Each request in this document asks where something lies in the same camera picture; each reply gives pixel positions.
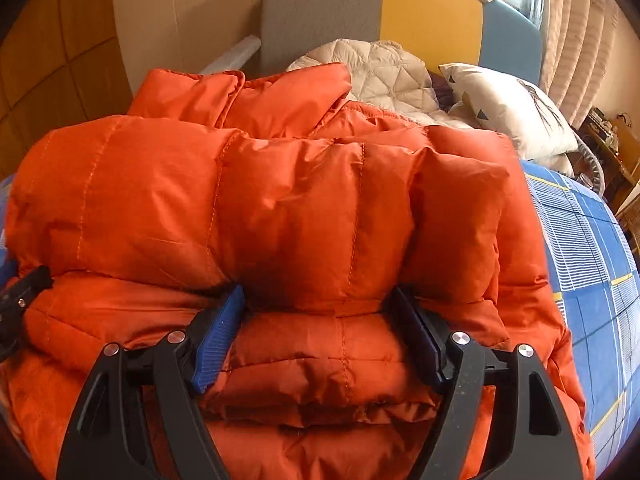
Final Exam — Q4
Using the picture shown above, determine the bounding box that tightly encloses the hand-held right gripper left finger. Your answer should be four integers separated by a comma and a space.
56, 284, 247, 480

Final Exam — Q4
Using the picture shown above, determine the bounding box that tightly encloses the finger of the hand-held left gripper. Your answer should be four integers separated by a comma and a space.
0, 266, 54, 361

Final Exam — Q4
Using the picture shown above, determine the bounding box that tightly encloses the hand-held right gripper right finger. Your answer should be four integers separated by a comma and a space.
387, 286, 586, 480

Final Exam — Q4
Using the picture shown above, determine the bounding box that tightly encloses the orange puffer jacket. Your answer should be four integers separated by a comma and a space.
2, 62, 596, 480

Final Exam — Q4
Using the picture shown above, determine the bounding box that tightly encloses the wooden wardrobe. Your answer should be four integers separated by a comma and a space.
0, 0, 133, 181

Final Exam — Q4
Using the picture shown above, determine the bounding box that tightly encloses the grey mesh object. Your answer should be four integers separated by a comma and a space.
567, 132, 608, 196

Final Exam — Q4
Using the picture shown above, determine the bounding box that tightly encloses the white printed pillow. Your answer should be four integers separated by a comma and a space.
439, 62, 581, 161

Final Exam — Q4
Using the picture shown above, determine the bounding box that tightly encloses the wooden desk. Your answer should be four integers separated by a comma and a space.
580, 110, 640, 211

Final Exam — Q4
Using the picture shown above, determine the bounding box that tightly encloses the beige quilted blanket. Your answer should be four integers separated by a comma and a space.
286, 38, 473, 128

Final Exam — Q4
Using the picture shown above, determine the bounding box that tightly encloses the white tube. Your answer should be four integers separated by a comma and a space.
200, 35, 261, 78

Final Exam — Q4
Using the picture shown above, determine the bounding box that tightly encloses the grey yellow blue headboard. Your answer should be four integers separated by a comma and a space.
260, 0, 543, 86

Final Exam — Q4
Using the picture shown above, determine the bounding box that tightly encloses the beige striped curtain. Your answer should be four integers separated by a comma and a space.
540, 0, 636, 126

